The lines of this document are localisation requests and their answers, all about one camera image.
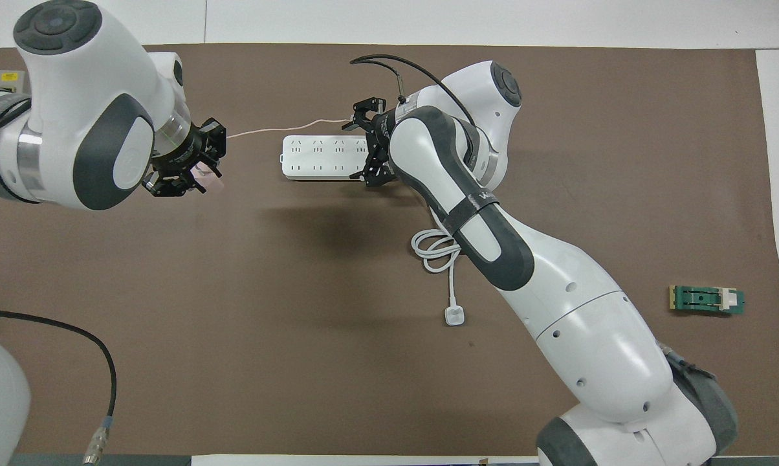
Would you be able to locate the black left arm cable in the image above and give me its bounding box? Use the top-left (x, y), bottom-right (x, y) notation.
top-left (0, 307), bottom-right (118, 466)

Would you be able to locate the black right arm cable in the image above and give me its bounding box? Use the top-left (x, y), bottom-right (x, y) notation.
top-left (349, 54), bottom-right (477, 127)

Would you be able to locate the green knife switch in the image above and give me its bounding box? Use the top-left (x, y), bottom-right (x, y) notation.
top-left (669, 285), bottom-right (746, 316)

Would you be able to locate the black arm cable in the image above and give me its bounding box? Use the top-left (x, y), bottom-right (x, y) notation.
top-left (349, 54), bottom-right (477, 127)
top-left (0, 307), bottom-right (118, 466)

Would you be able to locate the brown table mat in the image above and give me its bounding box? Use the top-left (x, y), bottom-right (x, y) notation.
top-left (0, 43), bottom-right (779, 457)

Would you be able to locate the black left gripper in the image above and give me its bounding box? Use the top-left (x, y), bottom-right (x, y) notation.
top-left (142, 118), bottom-right (228, 199)

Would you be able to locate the pink charger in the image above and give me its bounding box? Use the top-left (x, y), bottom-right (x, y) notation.
top-left (192, 162), bottom-right (226, 194)

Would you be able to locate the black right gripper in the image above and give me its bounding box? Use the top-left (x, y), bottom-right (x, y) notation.
top-left (350, 97), bottom-right (398, 189)

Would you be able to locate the white power strip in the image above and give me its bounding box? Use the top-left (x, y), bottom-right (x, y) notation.
top-left (280, 135), bottom-right (372, 181)

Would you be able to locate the white power strip cord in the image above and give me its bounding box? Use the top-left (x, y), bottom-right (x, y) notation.
top-left (411, 206), bottom-right (466, 327)

